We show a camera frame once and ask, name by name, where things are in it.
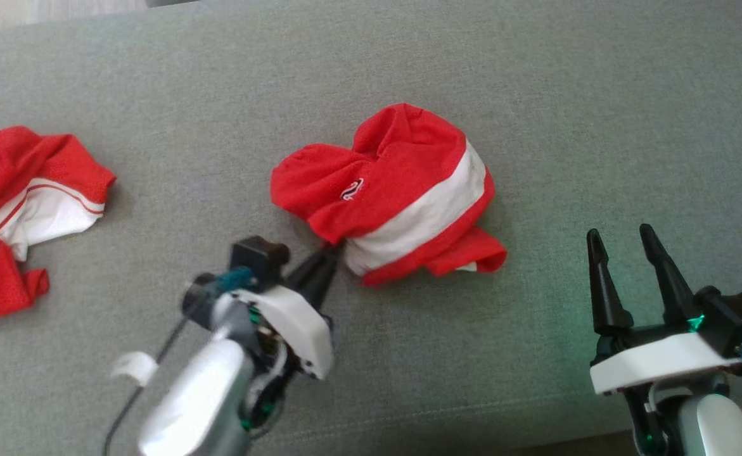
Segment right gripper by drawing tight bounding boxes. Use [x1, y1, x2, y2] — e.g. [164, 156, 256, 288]
[586, 223, 742, 397]

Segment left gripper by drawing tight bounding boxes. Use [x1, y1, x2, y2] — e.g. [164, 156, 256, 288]
[228, 243, 344, 382]

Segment red shorts with white stripe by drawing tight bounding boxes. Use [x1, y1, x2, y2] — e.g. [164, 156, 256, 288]
[270, 103, 508, 287]

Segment red jersey with white sleeves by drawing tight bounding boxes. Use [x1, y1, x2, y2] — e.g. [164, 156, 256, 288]
[0, 125, 117, 324]

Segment grey sofa seat cushion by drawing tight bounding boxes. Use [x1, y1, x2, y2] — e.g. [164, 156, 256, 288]
[0, 0, 742, 456]

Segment thin black cable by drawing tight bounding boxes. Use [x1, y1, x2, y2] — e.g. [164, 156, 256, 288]
[103, 315, 189, 456]

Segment white cable tag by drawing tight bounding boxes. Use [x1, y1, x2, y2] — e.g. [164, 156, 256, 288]
[112, 351, 158, 388]

